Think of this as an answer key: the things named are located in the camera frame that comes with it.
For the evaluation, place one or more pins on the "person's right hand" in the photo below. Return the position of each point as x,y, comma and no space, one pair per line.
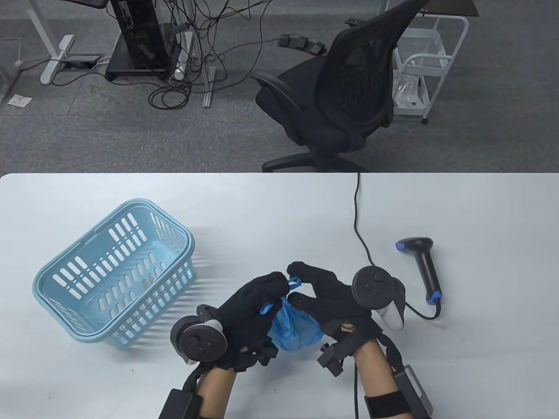
336,305

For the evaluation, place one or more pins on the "person's left hand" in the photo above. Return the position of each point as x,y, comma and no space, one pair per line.
249,314

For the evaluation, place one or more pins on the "black and white controller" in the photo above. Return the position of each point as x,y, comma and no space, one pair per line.
371,288
201,345

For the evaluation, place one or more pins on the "blue plastic bag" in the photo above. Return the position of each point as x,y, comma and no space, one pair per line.
297,331

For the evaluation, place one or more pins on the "person's left forearm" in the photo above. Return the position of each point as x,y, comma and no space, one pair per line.
218,393

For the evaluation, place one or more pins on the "person's right forearm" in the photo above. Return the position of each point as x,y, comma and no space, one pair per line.
375,375

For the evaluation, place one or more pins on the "light blue plastic basket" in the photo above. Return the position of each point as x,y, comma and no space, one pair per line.
139,203

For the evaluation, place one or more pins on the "black office chair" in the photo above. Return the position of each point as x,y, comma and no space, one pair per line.
314,122

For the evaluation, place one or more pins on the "clear plastic packet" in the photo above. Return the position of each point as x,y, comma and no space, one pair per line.
408,89

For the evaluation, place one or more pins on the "black foot pedals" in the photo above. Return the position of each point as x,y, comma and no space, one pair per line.
301,42

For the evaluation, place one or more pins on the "black tower stand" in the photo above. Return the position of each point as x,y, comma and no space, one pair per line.
131,73

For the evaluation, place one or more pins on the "black floor power box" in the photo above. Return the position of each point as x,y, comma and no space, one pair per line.
81,60

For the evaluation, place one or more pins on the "black computer tower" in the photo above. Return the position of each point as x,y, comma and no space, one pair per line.
135,30

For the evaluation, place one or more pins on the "white paper sheet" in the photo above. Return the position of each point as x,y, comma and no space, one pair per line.
19,100

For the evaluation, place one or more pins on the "dark brown tabletop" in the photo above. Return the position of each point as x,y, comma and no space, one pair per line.
454,6

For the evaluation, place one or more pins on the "white desk leg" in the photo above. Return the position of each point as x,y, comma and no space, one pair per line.
59,54

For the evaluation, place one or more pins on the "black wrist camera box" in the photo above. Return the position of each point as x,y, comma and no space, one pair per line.
177,406
415,388

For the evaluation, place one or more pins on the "aluminium rail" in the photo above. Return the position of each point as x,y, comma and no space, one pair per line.
208,87

